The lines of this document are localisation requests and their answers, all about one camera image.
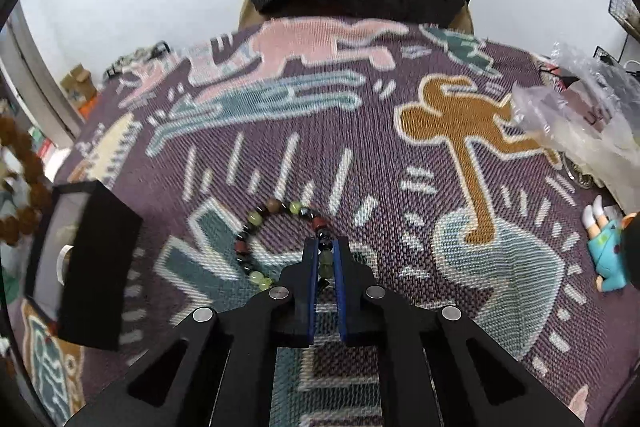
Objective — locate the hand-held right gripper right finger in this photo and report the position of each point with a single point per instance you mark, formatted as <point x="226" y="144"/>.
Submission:
<point x="341" y="292"/>

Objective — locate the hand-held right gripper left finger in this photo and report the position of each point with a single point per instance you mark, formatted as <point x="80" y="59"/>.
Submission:
<point x="311" y="287"/>

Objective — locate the black jewelry box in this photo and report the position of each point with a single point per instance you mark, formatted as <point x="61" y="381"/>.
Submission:
<point x="95" y="267"/>

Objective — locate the clear plastic bag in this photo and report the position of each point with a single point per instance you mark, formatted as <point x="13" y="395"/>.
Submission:
<point x="590" y="127"/>

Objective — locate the printed woven blanket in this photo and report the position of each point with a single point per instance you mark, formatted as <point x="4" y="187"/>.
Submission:
<point x="350" y="132"/>

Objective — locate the cardboard box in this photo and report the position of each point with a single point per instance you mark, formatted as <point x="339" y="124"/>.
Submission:
<point x="79" y="84"/>

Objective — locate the black-haired cartoon figurine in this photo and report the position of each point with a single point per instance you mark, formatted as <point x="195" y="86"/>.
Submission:
<point x="607" y="252"/>

